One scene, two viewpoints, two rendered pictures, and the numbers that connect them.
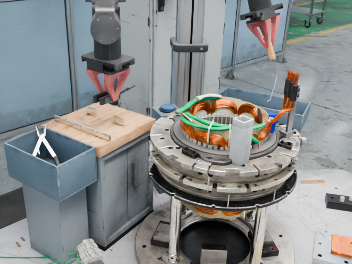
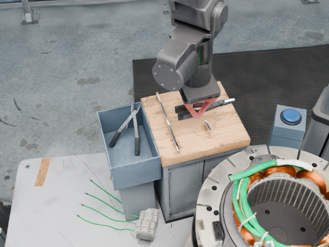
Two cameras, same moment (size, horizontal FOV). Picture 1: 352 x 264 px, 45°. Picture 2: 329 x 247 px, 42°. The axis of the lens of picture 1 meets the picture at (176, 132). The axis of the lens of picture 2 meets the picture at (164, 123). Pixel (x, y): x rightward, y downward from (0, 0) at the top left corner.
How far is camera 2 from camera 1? 55 cm
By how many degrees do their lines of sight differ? 40
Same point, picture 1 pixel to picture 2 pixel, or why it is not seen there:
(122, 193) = (195, 188)
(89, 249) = (146, 221)
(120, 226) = (190, 209)
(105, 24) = (166, 73)
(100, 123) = (191, 120)
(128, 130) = (208, 146)
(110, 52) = (191, 80)
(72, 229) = (135, 201)
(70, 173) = (127, 173)
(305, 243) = not seen: outside the picture
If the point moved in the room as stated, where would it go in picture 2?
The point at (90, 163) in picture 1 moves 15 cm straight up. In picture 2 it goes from (152, 167) to (149, 121)
